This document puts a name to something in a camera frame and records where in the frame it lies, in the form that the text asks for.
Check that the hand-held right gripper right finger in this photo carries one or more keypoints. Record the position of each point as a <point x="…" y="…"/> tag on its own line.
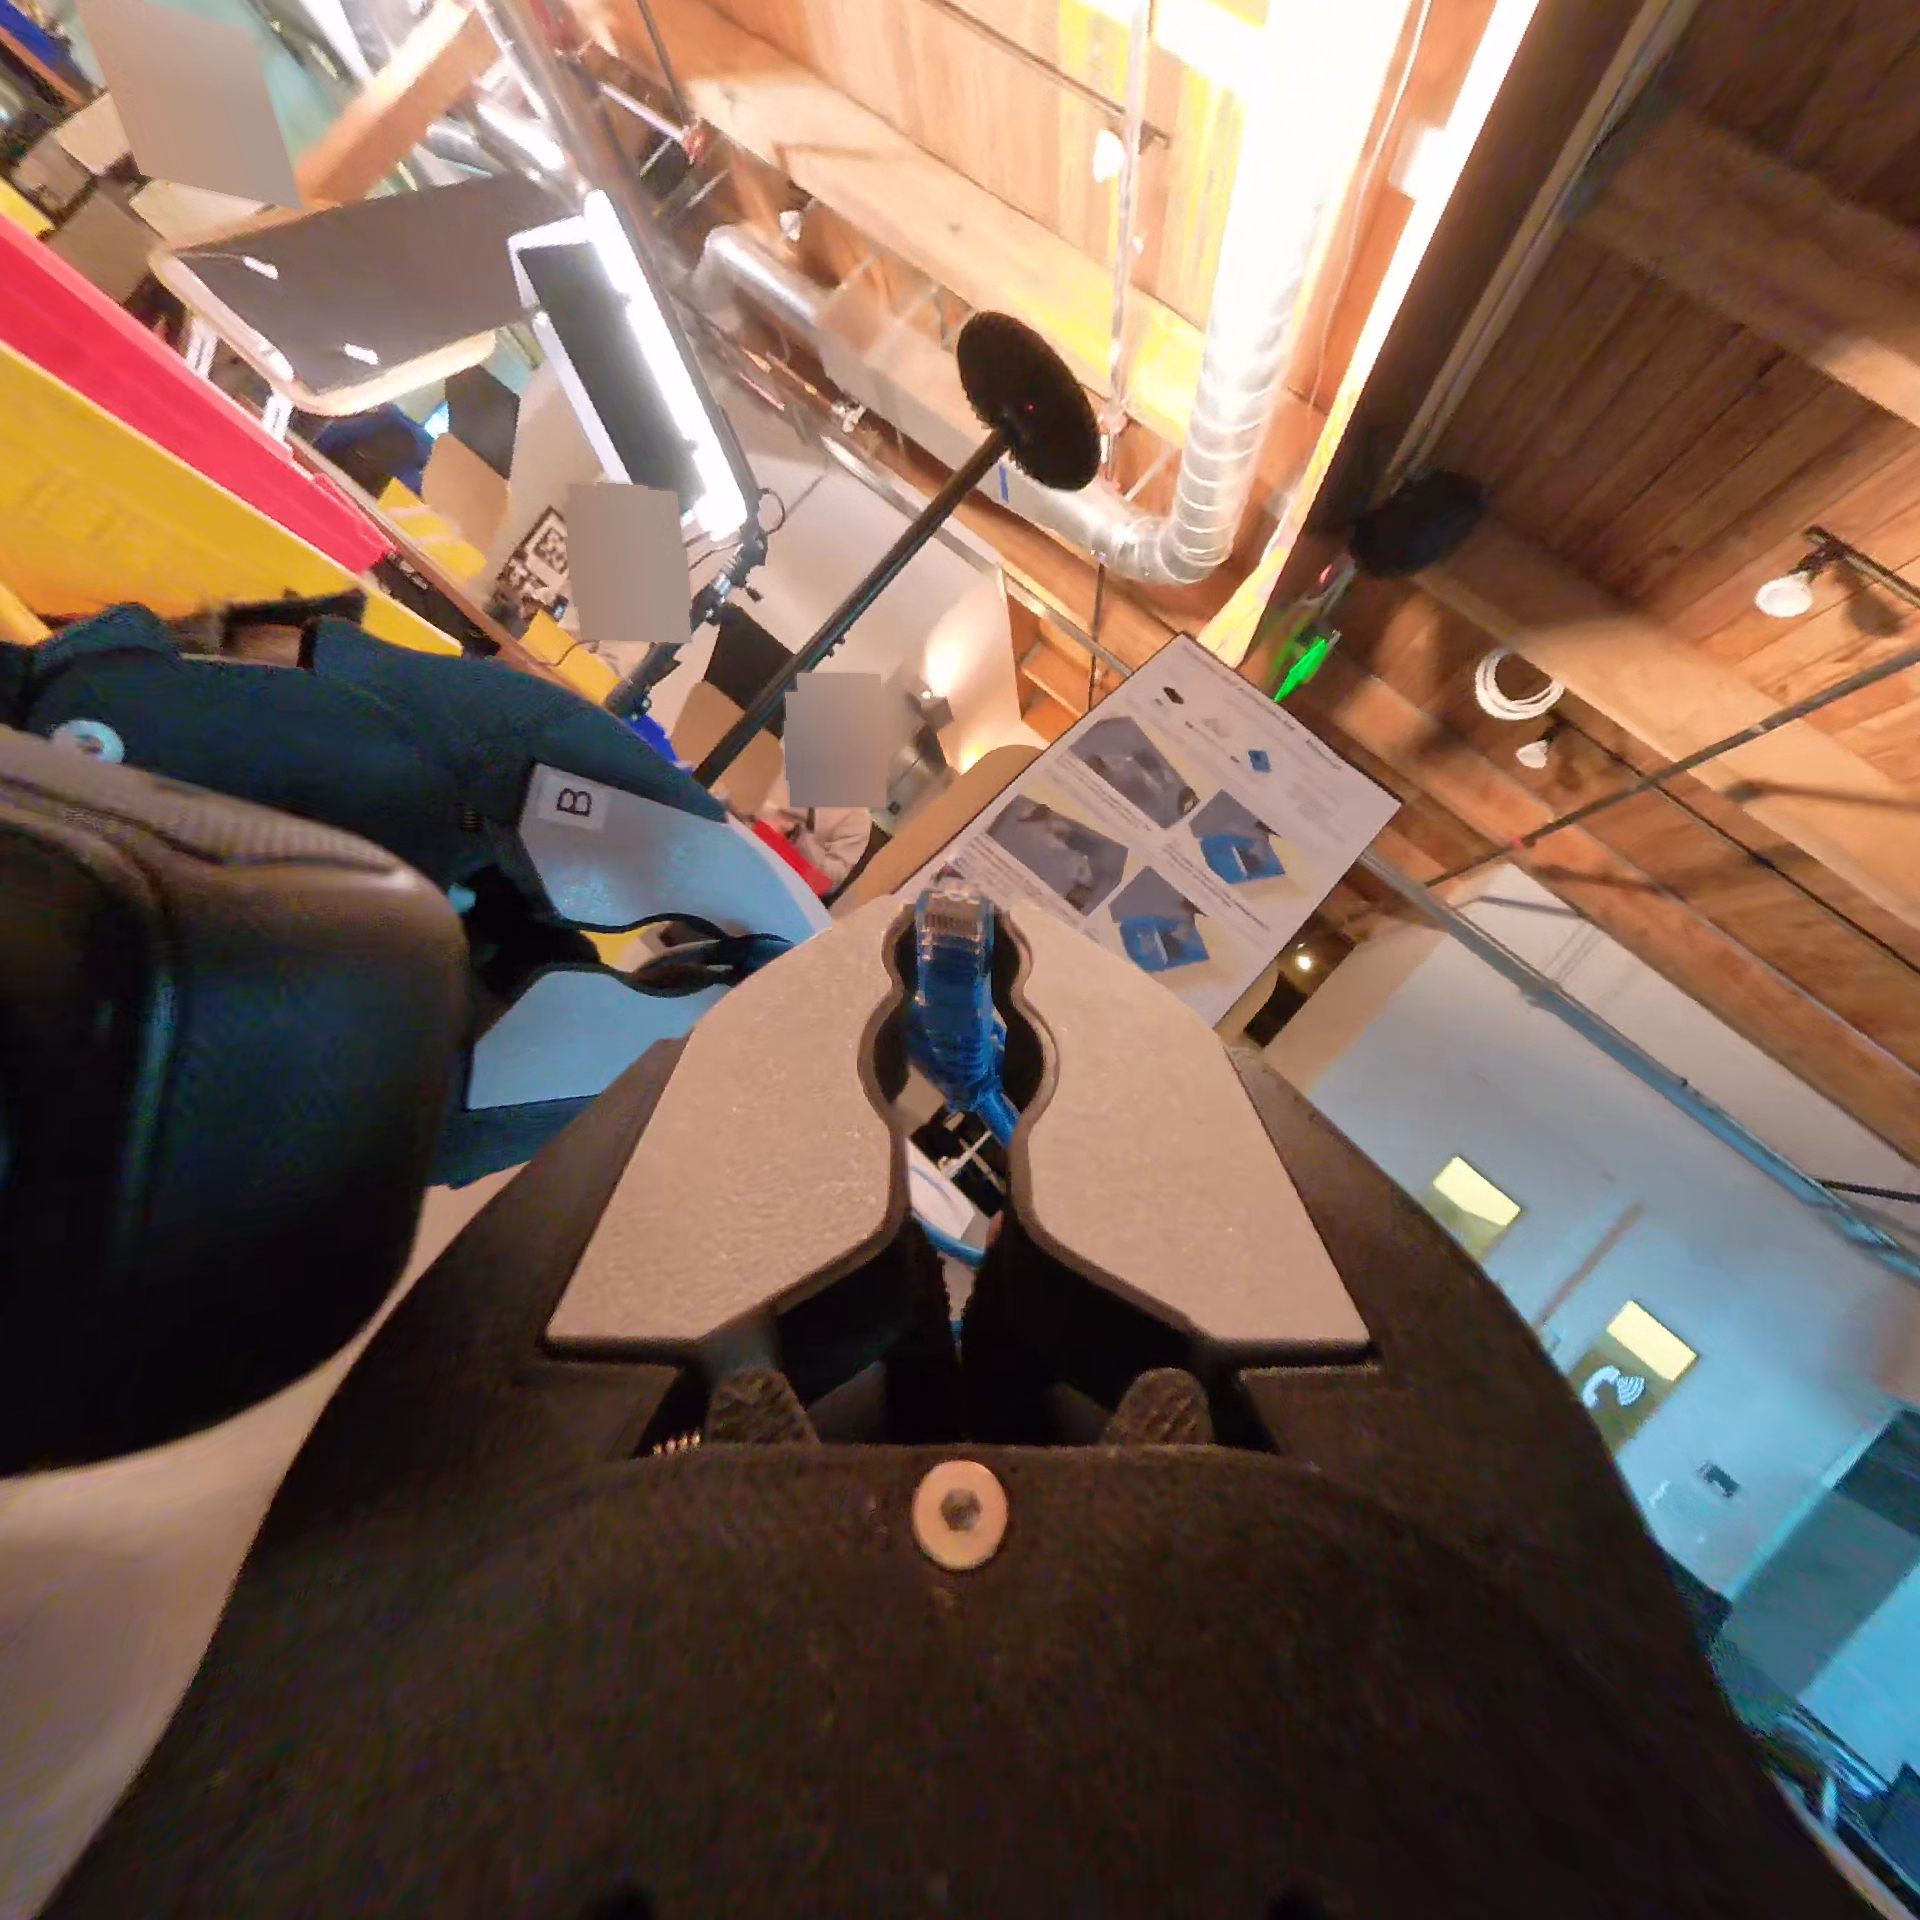
<point x="1185" y="1184"/>

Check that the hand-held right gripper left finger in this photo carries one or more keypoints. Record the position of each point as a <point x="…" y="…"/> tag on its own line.
<point x="720" y="1170"/>

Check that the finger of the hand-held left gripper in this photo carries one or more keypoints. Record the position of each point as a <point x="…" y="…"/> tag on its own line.
<point x="570" y="1042"/>
<point x="662" y="868"/>

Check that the yellow plastic bin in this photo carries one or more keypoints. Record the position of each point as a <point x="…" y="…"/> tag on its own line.
<point x="120" y="510"/>

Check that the light stand pole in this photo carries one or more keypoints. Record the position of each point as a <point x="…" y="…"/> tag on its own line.
<point x="720" y="579"/>

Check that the fiducial marker sign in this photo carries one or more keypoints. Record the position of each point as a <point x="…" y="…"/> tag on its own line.
<point x="538" y="555"/>

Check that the instruction poster board with stand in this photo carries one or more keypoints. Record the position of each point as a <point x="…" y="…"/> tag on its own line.
<point x="1170" y="809"/>

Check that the LED light panel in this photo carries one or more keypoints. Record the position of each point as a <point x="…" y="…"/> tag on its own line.
<point x="600" y="375"/>

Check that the green exit sign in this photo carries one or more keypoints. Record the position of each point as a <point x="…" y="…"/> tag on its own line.
<point x="1305" y="667"/>

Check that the ceiling track light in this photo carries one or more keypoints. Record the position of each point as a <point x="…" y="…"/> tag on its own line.
<point x="1785" y="594"/>
<point x="1532" y="750"/>

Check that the black pole with round disc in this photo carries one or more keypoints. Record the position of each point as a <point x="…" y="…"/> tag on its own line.
<point x="1028" y="399"/>

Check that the wooden poster board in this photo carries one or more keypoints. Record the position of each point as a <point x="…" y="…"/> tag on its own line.
<point x="360" y="283"/>

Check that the red plastic bin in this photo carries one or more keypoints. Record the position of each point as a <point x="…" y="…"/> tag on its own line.
<point x="149" y="360"/>

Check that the black ceiling speaker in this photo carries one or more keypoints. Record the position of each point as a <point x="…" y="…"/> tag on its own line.
<point x="1417" y="524"/>

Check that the ceiling light strip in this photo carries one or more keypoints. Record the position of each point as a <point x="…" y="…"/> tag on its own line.
<point x="1424" y="195"/>

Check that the silver ventilation duct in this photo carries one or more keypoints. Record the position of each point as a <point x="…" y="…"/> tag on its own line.
<point x="1245" y="375"/>

